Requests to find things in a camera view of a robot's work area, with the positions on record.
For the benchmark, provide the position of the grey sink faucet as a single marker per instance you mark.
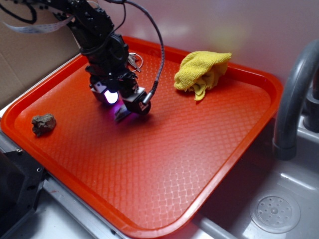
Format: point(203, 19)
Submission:
point(301, 93)

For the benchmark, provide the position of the grey plastic sink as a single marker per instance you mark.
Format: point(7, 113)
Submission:
point(225, 215)

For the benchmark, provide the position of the yellow microfiber cloth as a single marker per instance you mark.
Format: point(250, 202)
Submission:
point(200, 71)

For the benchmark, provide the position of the black metal bracket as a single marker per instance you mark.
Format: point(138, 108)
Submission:
point(20, 182)

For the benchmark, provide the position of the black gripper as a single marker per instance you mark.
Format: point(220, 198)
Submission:
point(109, 74)

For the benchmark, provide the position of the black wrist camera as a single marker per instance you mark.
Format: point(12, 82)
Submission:
point(137, 105)

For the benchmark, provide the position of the brown cardboard panel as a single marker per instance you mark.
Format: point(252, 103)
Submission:
point(26, 59)

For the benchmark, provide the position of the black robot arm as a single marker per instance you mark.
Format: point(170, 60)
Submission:
point(89, 25)

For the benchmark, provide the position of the round sink drain strainer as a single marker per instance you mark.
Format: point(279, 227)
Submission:
point(275, 212)

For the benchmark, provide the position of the grey-brown rock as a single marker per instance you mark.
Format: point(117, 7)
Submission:
point(43, 124)

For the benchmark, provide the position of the red plastic tray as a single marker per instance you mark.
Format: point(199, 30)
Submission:
point(146, 175)

